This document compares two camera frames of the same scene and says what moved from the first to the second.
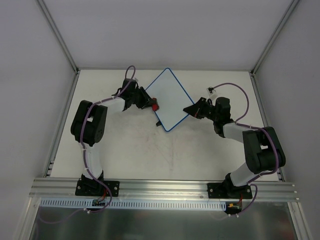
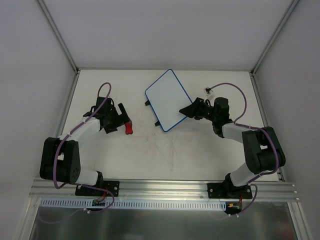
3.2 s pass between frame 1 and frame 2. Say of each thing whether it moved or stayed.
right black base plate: stayed
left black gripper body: moved
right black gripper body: stayed
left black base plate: stayed
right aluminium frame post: stayed
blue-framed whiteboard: stayed
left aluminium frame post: stayed
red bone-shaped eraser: moved
